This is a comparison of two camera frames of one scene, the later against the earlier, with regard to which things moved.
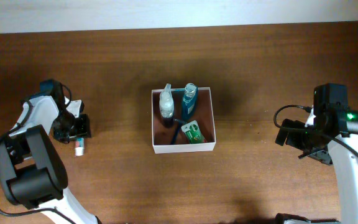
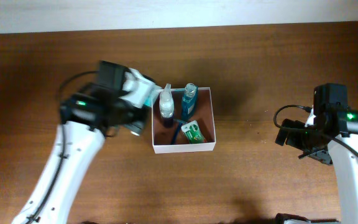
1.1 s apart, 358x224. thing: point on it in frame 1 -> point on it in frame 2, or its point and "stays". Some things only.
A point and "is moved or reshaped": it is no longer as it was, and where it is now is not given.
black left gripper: [84, 130] -> [137, 117]
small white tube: [79, 146] is moved or reshaped
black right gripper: [292, 139] stays
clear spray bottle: [166, 102] stays
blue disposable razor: [176, 130] stays
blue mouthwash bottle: [189, 101] stays
